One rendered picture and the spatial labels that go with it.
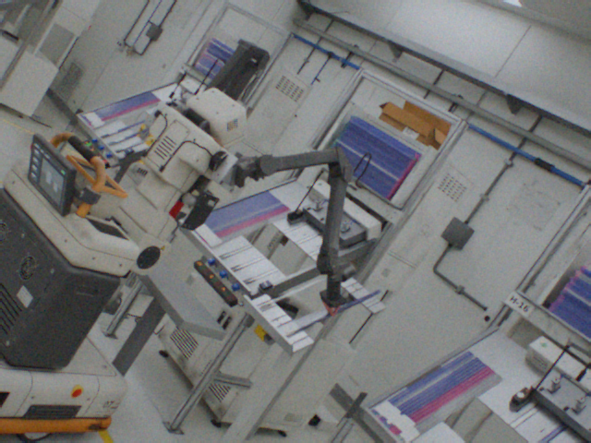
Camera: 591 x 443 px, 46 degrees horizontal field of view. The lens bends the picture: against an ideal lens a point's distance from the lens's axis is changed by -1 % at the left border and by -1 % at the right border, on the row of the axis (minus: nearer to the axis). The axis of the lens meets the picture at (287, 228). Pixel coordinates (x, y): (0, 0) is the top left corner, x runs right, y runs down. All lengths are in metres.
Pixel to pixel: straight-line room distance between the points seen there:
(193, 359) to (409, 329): 1.75
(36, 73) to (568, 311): 5.77
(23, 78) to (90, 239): 5.23
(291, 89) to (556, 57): 1.82
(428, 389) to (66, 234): 1.42
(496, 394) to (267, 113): 2.52
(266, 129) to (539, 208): 1.82
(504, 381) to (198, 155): 1.42
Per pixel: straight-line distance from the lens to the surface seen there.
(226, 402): 3.51
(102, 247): 2.29
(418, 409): 2.67
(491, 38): 5.47
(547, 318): 2.93
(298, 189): 3.78
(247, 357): 3.46
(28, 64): 7.36
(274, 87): 4.53
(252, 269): 3.24
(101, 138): 4.40
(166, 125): 2.63
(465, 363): 2.85
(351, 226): 3.41
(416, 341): 4.85
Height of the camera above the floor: 1.43
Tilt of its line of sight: 7 degrees down
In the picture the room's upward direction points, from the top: 34 degrees clockwise
